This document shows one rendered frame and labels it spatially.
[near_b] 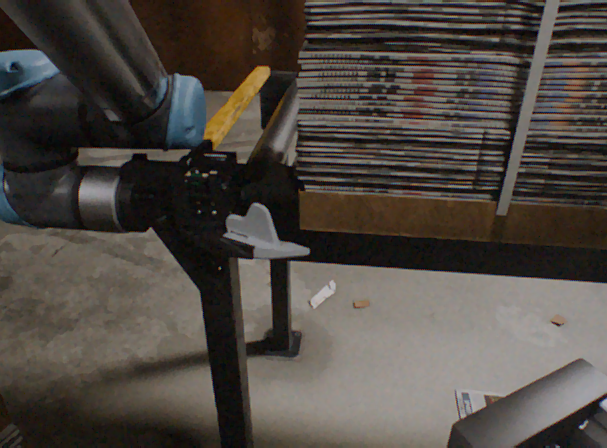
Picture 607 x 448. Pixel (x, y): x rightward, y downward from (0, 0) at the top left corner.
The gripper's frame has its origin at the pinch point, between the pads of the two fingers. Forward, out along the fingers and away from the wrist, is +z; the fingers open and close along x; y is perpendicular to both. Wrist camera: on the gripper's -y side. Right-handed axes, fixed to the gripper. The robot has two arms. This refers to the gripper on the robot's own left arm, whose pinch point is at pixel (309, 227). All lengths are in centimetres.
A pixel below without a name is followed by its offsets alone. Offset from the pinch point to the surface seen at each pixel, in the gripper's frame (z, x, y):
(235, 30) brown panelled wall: -91, 323, -33
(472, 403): 38, 44, -78
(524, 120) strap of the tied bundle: 18.2, -5.3, 14.8
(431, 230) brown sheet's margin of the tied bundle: 12.2, -4.9, 3.6
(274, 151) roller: -7.1, 17.9, 1.3
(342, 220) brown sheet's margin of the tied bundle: 3.7, -4.9, 4.1
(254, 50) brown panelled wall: -77, 323, -47
